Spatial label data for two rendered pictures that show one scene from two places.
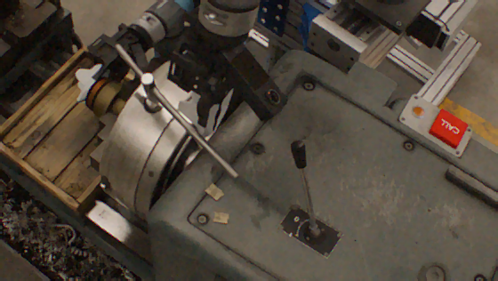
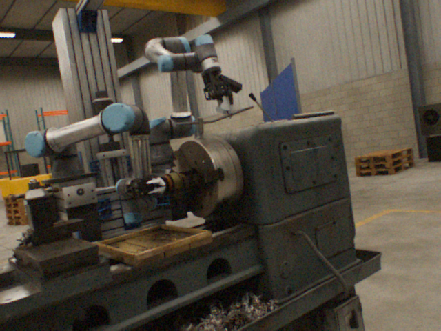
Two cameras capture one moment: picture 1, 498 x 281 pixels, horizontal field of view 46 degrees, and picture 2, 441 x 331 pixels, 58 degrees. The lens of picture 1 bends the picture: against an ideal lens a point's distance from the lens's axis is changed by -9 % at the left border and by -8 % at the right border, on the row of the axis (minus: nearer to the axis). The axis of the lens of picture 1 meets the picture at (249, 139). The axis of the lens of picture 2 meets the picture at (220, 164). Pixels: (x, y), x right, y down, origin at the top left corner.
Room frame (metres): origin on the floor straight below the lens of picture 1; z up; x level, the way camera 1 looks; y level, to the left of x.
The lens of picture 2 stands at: (-0.16, 1.57, 1.21)
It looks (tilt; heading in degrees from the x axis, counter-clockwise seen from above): 3 degrees down; 297
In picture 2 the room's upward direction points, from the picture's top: 9 degrees counter-clockwise
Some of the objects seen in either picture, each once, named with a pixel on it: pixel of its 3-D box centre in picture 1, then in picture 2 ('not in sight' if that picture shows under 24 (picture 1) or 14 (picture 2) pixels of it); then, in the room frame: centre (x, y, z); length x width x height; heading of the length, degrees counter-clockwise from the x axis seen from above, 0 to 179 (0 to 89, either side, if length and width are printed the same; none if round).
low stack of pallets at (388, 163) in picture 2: not in sight; (384, 161); (0.65, -8.13, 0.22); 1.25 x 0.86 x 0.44; 69
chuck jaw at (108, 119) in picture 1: (110, 149); (201, 178); (0.59, 0.26, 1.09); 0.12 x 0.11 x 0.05; 154
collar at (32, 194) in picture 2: not in sight; (35, 194); (0.98, 0.68, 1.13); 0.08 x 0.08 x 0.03
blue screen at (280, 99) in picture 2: not in sight; (280, 135); (2.44, -6.52, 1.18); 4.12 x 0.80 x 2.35; 118
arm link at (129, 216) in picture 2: (175, 41); (134, 209); (0.98, 0.21, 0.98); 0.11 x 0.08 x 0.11; 100
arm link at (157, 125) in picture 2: not in sight; (158, 129); (1.11, -0.26, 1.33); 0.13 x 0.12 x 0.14; 47
